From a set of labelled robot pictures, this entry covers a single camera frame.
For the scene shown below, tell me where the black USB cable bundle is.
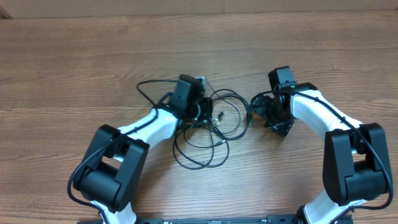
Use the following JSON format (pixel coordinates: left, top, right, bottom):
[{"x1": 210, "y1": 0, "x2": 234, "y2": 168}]
[{"x1": 172, "y1": 81, "x2": 253, "y2": 170}]

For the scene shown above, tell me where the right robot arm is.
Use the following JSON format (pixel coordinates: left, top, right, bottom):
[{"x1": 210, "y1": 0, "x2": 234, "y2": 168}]
[{"x1": 250, "y1": 66, "x2": 394, "y2": 224}]

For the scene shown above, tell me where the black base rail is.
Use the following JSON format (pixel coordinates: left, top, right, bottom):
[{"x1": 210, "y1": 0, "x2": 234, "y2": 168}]
[{"x1": 77, "y1": 213, "x2": 354, "y2": 224}]

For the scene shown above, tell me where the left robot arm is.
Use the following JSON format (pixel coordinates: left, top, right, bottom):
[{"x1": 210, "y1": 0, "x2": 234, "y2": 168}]
[{"x1": 67, "y1": 75, "x2": 210, "y2": 223}]

